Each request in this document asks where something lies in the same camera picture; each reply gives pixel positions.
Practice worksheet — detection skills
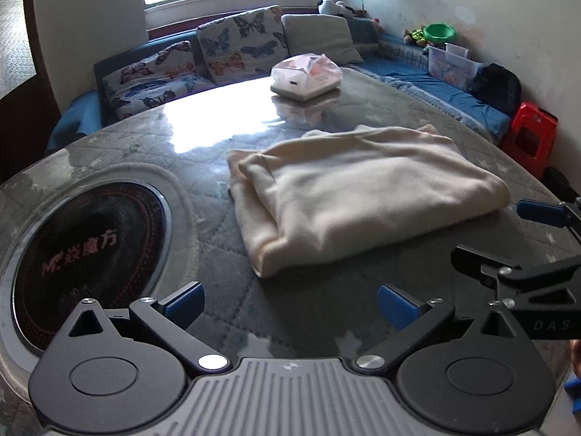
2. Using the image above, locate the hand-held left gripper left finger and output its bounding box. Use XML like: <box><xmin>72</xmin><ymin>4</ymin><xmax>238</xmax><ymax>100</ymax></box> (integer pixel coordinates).
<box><xmin>67</xmin><ymin>282</ymin><xmax>231</xmax><ymax>376</ymax></box>

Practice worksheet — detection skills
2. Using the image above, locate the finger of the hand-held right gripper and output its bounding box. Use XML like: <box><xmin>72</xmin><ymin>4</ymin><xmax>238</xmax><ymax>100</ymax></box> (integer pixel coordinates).
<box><xmin>516</xmin><ymin>198</ymin><xmax>581</xmax><ymax>230</ymax></box>
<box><xmin>451</xmin><ymin>245</ymin><xmax>581</xmax><ymax>303</ymax></box>

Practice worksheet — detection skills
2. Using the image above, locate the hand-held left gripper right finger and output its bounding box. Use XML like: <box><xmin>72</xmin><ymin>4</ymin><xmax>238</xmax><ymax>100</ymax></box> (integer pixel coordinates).
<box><xmin>352</xmin><ymin>283</ymin><xmax>530</xmax><ymax>376</ymax></box>

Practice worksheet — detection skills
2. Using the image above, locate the cream knit garment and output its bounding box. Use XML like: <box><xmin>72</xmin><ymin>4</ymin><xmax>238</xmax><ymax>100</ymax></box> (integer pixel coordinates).
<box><xmin>226</xmin><ymin>124</ymin><xmax>513</xmax><ymax>279</ymax></box>

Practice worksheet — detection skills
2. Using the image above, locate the red plastic stool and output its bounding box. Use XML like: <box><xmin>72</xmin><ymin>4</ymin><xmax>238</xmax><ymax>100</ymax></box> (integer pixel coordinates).
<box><xmin>501</xmin><ymin>102</ymin><xmax>559</xmax><ymax>179</ymax></box>

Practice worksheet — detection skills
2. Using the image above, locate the round black induction cooker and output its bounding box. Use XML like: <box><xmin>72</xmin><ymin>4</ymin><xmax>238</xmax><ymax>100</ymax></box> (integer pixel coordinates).
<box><xmin>0</xmin><ymin>163</ymin><xmax>176</xmax><ymax>373</ymax></box>

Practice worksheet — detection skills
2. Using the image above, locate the black backpack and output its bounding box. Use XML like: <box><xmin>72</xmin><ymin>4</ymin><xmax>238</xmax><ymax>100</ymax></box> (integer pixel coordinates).
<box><xmin>469</xmin><ymin>64</ymin><xmax>523</xmax><ymax>115</ymax></box>

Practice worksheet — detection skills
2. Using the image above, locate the clear plastic storage box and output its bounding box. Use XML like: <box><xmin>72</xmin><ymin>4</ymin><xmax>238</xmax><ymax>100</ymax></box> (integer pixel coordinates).
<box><xmin>428</xmin><ymin>43</ymin><xmax>483</xmax><ymax>92</ymax></box>

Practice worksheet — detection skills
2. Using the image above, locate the blue corner sofa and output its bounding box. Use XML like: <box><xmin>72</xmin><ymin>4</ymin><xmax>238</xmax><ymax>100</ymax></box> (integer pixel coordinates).
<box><xmin>45</xmin><ymin>16</ymin><xmax>513</xmax><ymax>155</ymax></box>

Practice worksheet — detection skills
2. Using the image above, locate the green plastic bowl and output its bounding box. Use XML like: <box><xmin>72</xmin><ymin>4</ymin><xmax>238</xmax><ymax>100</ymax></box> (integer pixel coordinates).
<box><xmin>424</xmin><ymin>24</ymin><xmax>457</xmax><ymax>44</ymax></box>

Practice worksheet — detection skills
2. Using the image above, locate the green and yellow toy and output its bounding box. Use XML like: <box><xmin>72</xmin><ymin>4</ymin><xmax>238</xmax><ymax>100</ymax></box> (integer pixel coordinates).
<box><xmin>403</xmin><ymin>27</ymin><xmax>430</xmax><ymax>49</ymax></box>

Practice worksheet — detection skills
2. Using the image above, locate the flat butterfly print pillow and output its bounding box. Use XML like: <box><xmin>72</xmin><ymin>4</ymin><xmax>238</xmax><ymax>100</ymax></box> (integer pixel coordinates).
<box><xmin>102</xmin><ymin>41</ymin><xmax>215</xmax><ymax>120</ymax></box>

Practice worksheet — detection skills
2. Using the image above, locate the tissue pack in plastic bag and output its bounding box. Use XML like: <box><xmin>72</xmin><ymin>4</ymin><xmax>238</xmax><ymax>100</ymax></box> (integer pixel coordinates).
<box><xmin>270</xmin><ymin>53</ymin><xmax>342</xmax><ymax>103</ymax></box>

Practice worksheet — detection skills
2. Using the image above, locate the dark wooden door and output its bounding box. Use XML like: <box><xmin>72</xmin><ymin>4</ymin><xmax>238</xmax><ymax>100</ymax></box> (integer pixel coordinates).
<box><xmin>0</xmin><ymin>0</ymin><xmax>62</xmax><ymax>182</ymax></box>

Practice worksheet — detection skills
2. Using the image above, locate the upright butterfly print pillow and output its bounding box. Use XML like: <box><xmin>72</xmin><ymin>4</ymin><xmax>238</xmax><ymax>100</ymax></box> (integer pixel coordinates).
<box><xmin>197</xmin><ymin>5</ymin><xmax>289</xmax><ymax>85</ymax></box>

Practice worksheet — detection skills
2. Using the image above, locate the plain grey pillow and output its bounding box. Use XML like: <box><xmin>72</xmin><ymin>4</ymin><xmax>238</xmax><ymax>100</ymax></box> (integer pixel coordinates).
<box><xmin>281</xmin><ymin>13</ymin><xmax>365</xmax><ymax>67</ymax></box>

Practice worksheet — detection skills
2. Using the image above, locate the black and white plush toy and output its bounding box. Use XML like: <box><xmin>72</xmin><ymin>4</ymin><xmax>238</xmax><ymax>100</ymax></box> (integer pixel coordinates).
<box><xmin>317</xmin><ymin>0</ymin><xmax>355</xmax><ymax>20</ymax></box>

